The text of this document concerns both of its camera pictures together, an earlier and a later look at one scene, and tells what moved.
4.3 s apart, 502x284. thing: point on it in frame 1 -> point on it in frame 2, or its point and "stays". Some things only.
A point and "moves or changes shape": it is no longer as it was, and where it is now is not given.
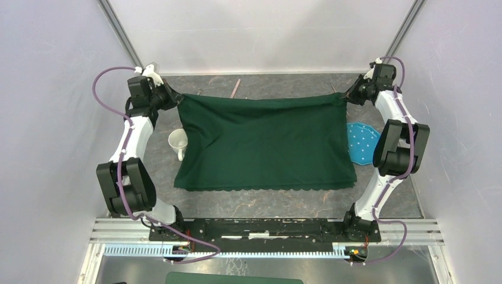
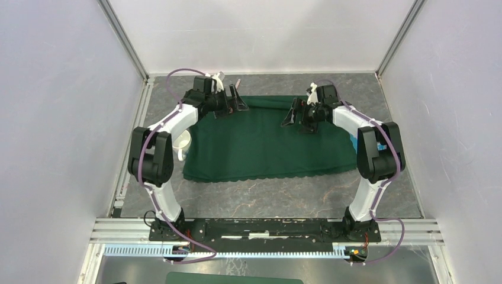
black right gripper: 351,94 -> 290,118
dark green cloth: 265,143 moves or changes shape
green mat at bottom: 193,277 stays
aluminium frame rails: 107,231 stays
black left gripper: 173,97 -> 225,110
